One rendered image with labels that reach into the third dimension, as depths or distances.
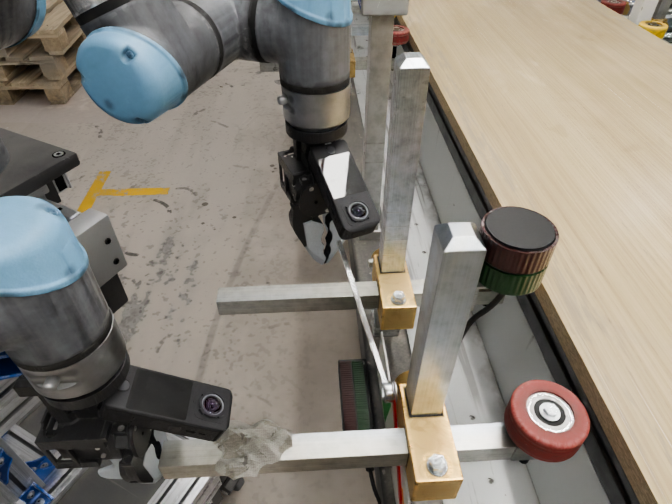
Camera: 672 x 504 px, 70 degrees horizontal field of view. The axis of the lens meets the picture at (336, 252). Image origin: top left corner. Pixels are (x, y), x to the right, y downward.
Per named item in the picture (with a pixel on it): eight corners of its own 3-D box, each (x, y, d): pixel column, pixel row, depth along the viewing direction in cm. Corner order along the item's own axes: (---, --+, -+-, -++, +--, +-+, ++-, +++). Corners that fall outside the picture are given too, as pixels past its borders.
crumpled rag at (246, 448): (206, 482, 50) (202, 472, 48) (215, 421, 55) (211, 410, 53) (292, 477, 50) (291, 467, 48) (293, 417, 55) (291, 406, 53)
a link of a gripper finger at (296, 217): (323, 233, 65) (321, 179, 59) (328, 241, 64) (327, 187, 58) (290, 242, 64) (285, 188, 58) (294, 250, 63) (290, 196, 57)
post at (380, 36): (359, 240, 103) (369, 14, 73) (357, 226, 107) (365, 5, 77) (380, 239, 103) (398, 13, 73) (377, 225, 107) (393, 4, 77)
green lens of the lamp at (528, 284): (481, 297, 39) (487, 278, 38) (463, 249, 44) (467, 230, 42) (553, 294, 40) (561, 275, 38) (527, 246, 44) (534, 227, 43)
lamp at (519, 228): (448, 404, 51) (493, 251, 36) (437, 359, 55) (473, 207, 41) (503, 401, 51) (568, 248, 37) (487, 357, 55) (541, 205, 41)
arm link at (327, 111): (362, 88, 50) (288, 102, 48) (360, 128, 53) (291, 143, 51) (334, 63, 56) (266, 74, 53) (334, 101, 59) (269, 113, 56)
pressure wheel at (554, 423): (500, 495, 55) (527, 447, 47) (480, 429, 61) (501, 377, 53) (569, 491, 55) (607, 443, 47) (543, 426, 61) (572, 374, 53)
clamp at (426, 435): (410, 502, 52) (415, 482, 49) (392, 392, 62) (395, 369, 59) (461, 499, 52) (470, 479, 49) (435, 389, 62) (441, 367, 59)
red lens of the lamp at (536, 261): (488, 275, 38) (494, 254, 36) (468, 227, 42) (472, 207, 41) (562, 272, 38) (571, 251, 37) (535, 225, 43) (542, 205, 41)
